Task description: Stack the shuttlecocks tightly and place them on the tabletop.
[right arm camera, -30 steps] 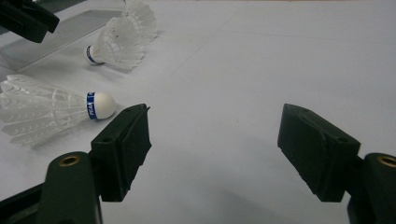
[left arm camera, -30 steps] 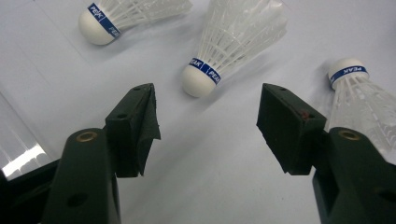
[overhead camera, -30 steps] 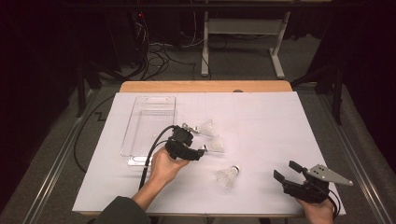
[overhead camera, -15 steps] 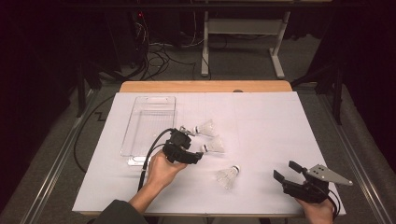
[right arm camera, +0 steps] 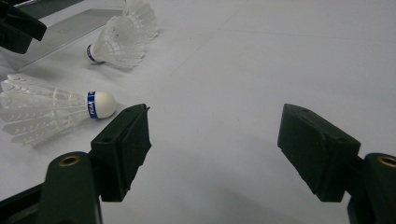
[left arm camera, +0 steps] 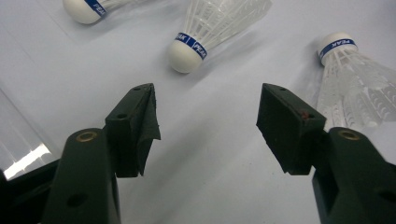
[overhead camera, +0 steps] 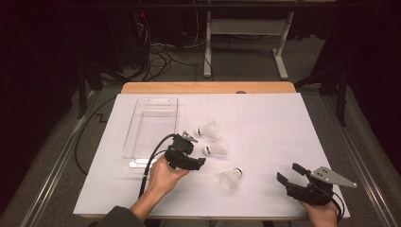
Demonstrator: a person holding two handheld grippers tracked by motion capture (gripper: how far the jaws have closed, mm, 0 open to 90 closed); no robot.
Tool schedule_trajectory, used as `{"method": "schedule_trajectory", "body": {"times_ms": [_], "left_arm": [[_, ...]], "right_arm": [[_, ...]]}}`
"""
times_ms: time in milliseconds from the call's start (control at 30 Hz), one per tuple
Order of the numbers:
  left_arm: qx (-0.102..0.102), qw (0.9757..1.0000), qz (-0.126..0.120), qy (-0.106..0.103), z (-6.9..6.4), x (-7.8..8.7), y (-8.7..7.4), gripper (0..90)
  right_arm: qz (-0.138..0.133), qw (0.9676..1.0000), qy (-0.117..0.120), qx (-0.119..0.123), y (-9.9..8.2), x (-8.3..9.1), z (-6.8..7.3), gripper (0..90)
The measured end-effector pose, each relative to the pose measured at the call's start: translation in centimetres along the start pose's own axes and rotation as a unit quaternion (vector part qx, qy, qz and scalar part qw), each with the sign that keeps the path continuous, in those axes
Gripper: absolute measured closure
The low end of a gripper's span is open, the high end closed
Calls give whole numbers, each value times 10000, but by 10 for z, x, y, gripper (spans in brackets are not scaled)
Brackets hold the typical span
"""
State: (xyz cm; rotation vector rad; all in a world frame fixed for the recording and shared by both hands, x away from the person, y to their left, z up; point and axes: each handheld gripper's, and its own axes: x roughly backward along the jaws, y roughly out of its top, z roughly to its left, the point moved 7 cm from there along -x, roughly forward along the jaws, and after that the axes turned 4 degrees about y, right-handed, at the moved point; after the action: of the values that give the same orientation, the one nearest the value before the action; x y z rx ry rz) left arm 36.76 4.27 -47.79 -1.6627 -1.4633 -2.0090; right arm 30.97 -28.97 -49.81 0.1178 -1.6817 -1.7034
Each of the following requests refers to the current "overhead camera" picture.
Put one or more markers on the white feather shuttlecock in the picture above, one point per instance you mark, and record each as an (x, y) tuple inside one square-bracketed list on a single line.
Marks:
[(229, 179), (218, 147), (210, 130)]

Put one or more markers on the dark computer tower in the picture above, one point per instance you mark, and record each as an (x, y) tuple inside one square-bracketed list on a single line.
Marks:
[(132, 38)]

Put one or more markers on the person's right hand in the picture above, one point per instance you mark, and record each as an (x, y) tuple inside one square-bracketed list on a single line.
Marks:
[(321, 216)]

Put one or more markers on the person's left hand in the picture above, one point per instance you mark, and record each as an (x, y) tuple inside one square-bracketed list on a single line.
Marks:
[(162, 178)]

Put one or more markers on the black metal stand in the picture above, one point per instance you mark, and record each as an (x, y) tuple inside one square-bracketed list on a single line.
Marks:
[(341, 101), (82, 94)]

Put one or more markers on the dark table grommet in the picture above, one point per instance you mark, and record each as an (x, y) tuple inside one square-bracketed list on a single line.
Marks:
[(241, 92)]

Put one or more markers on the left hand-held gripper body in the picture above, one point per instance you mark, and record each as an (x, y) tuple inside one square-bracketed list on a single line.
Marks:
[(179, 154)]

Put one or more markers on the white table mat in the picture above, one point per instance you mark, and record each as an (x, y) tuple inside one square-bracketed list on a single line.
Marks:
[(277, 126)]

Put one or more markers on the clear plastic tray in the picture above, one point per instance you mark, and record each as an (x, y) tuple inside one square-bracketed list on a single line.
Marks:
[(153, 126)]

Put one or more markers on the white metal desk frame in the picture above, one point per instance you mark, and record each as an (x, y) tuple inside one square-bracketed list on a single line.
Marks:
[(249, 26)]

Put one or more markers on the aluminium floor rail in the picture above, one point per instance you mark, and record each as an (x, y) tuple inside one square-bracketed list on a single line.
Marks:
[(350, 138), (54, 173)]

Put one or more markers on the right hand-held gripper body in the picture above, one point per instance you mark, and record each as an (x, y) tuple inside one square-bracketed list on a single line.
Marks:
[(312, 194)]

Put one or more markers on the wooden table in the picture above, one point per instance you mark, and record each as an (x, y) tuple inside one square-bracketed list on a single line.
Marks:
[(205, 87)]

